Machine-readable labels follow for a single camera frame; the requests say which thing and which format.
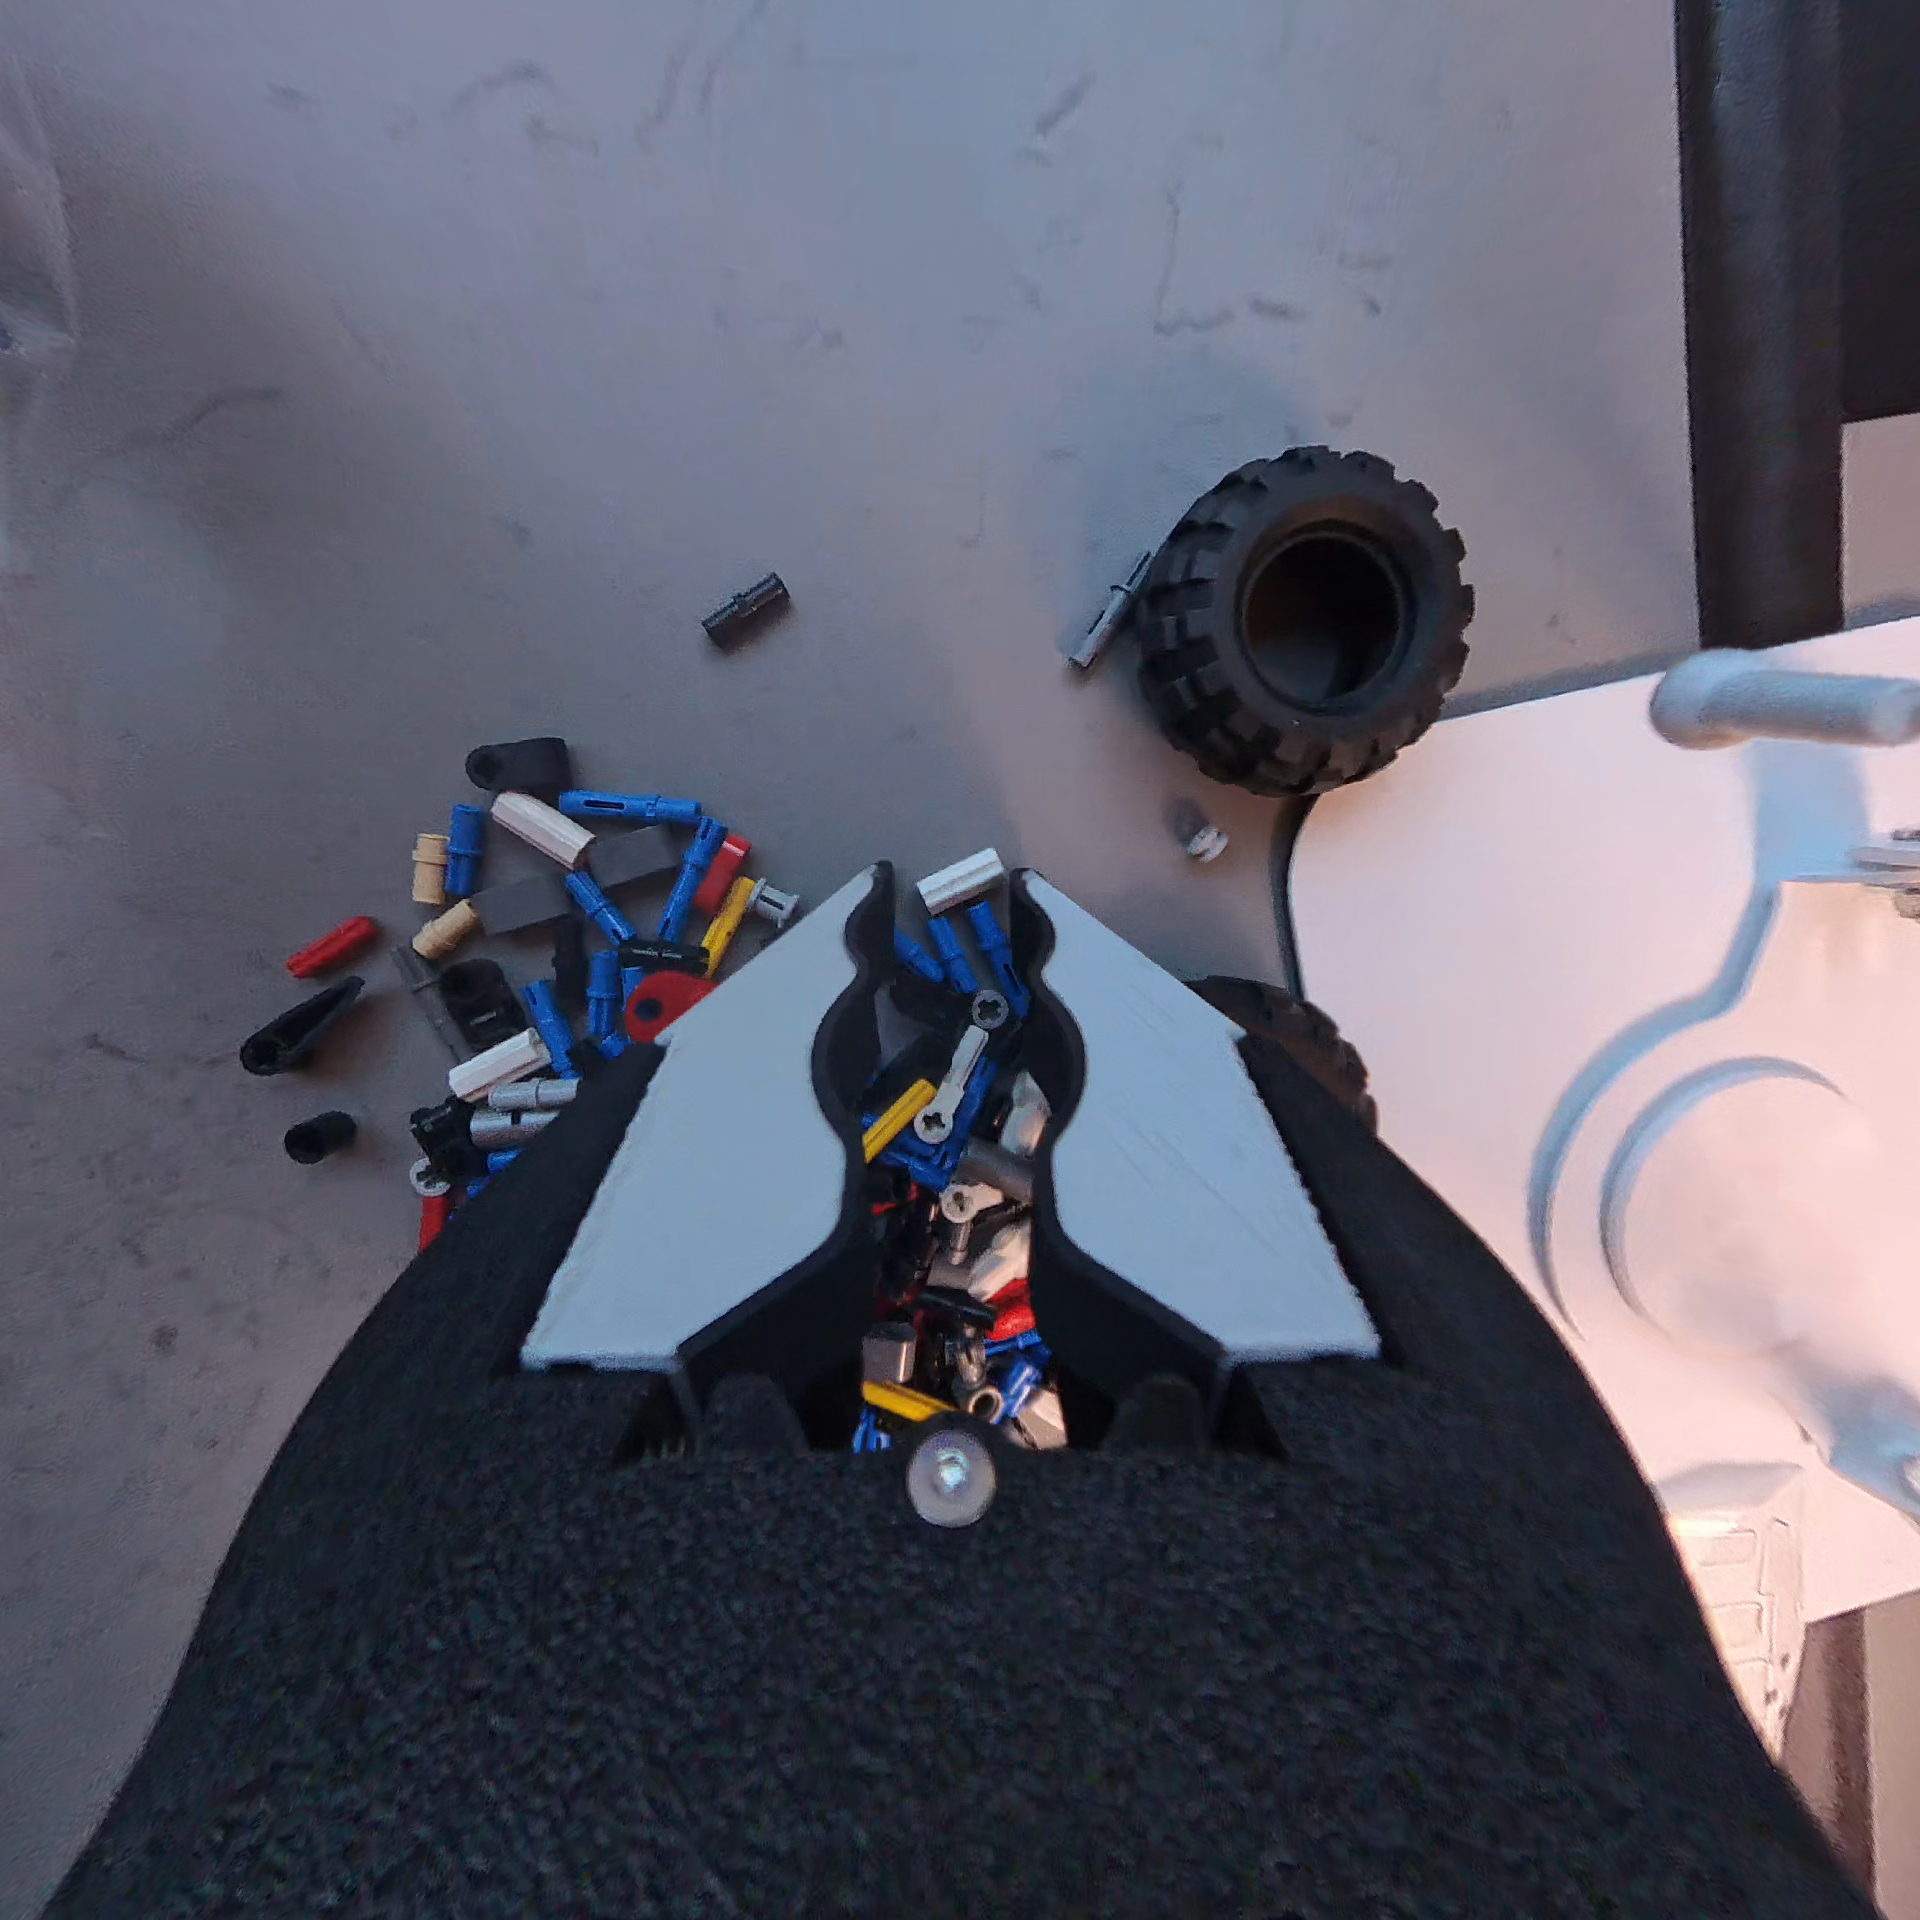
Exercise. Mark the pile of small toy parts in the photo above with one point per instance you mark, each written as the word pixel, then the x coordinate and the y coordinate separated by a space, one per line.
pixel 571 901

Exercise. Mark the grey toy pin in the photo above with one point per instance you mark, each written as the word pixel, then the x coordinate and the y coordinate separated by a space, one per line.
pixel 1112 610

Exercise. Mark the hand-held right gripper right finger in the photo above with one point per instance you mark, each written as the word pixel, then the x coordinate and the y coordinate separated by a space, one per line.
pixel 1187 1171

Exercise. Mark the grey desk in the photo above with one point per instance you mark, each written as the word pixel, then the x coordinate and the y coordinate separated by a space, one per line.
pixel 601 299

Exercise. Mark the white booklet stand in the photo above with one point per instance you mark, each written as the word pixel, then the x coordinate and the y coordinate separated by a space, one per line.
pixel 1681 1200

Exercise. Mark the small grey toy connector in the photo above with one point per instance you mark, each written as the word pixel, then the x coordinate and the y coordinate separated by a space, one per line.
pixel 1201 833

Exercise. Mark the black toy tire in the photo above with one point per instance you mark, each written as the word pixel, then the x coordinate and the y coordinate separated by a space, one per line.
pixel 1305 1051
pixel 1305 614

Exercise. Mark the black toy pin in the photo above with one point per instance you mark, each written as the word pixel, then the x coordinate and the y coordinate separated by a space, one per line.
pixel 747 610

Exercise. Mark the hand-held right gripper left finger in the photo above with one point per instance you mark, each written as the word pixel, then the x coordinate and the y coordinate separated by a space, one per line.
pixel 706 1200

